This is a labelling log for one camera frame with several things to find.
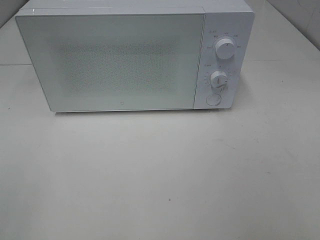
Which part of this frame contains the white microwave oven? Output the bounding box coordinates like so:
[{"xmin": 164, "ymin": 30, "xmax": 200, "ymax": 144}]
[{"xmin": 15, "ymin": 0, "xmax": 255, "ymax": 112}]

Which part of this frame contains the white microwave door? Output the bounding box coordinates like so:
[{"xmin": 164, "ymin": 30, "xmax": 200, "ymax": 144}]
[{"xmin": 16, "ymin": 14, "xmax": 204, "ymax": 112}]

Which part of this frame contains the upper white power knob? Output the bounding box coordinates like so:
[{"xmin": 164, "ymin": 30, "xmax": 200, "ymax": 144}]
[{"xmin": 214, "ymin": 37, "xmax": 236, "ymax": 60}]

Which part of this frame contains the round white door button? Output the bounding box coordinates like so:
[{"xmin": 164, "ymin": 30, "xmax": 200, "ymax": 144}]
[{"xmin": 206, "ymin": 93, "xmax": 222, "ymax": 106}]

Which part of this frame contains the white timer knob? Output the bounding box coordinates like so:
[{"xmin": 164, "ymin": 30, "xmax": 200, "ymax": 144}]
[{"xmin": 210, "ymin": 70, "xmax": 229, "ymax": 89}]

